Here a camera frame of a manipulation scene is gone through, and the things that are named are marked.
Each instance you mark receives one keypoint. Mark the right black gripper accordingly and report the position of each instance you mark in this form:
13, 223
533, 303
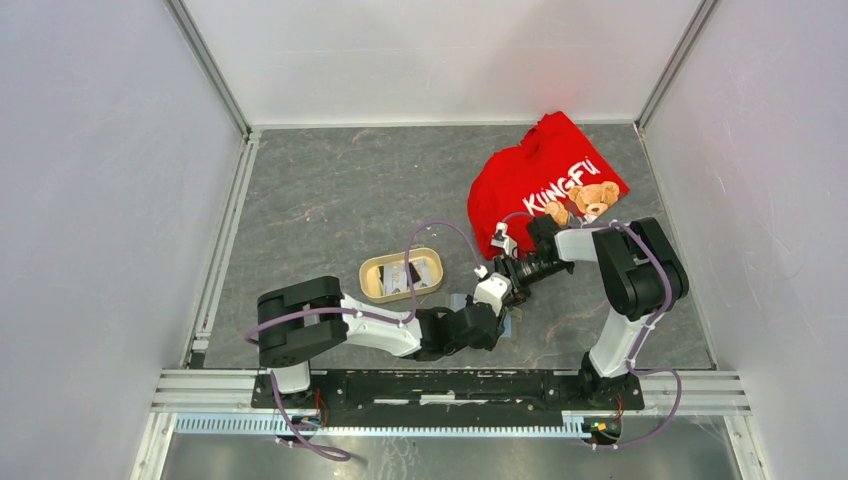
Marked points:
506, 265

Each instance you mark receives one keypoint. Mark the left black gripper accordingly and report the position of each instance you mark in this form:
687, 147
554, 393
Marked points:
488, 342

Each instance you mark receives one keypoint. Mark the beige oval tray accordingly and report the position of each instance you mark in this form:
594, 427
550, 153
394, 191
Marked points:
369, 274

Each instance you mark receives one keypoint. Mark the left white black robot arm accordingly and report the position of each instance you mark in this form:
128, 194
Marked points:
299, 322

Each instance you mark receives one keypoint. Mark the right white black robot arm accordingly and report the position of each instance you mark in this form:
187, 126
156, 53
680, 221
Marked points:
642, 278

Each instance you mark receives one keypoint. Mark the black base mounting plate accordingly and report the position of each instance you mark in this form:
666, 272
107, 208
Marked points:
455, 398

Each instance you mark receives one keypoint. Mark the red kung fu t-shirt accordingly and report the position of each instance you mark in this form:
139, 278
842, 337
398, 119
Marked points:
554, 170

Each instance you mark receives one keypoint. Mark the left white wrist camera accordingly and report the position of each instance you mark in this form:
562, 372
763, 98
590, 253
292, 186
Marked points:
492, 289

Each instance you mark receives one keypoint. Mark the aluminium frame rail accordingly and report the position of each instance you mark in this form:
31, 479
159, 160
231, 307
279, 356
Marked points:
242, 401

